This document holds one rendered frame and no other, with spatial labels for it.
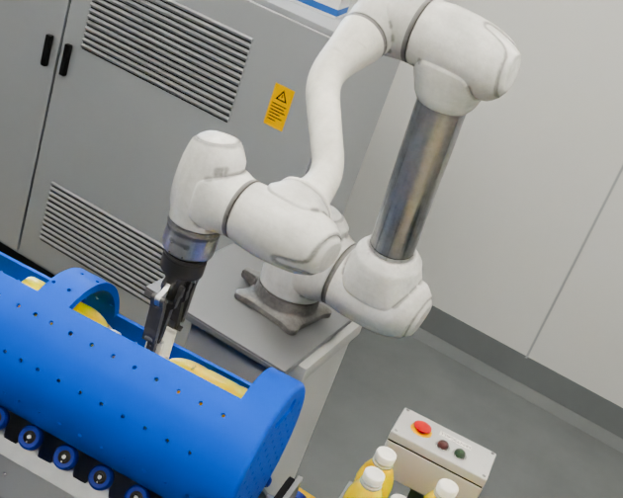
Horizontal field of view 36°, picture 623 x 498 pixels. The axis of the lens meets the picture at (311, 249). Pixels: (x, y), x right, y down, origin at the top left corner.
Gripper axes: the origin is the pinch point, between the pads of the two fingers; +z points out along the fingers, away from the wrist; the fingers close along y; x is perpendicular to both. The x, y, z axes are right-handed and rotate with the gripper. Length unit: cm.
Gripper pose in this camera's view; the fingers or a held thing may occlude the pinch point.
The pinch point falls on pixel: (157, 349)
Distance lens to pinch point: 170.1
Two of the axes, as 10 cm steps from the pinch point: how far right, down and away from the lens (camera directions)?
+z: -3.1, 8.5, 4.3
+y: -3.7, 3.1, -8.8
